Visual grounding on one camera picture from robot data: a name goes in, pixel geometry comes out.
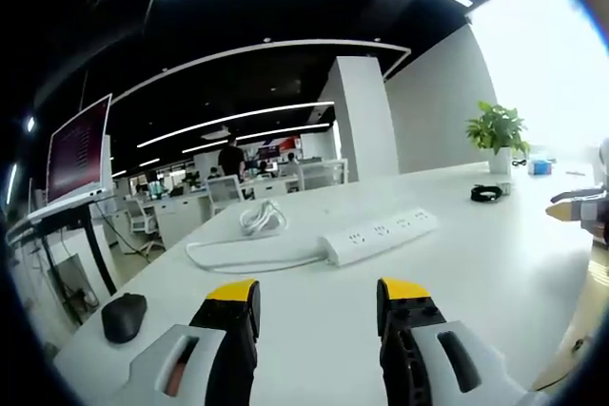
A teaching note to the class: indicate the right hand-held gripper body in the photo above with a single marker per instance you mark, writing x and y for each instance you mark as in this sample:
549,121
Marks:
600,178

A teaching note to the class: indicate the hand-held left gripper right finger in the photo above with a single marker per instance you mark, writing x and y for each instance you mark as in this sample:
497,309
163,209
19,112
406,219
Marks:
409,330

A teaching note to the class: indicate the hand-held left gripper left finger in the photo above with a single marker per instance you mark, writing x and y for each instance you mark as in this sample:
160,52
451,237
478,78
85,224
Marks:
223,330

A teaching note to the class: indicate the white power strip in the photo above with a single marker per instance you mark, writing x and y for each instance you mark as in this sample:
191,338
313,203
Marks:
380,235

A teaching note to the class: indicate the white desk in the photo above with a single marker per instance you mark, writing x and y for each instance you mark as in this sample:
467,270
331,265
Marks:
333,258

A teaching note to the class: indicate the blue box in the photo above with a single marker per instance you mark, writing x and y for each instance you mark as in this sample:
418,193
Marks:
539,166

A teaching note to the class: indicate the potted green plant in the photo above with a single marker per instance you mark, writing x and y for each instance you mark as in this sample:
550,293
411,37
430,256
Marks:
498,137

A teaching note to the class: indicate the black computer mouse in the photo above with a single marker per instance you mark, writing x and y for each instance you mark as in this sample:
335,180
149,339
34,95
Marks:
123,317

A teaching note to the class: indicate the white office chair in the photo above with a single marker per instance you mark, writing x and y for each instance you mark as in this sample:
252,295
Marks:
223,192
140,225

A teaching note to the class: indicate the white pillar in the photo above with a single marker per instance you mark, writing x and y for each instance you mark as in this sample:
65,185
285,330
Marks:
361,121

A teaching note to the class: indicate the monitor with red screen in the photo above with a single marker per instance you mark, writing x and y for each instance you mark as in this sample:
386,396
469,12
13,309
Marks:
76,159

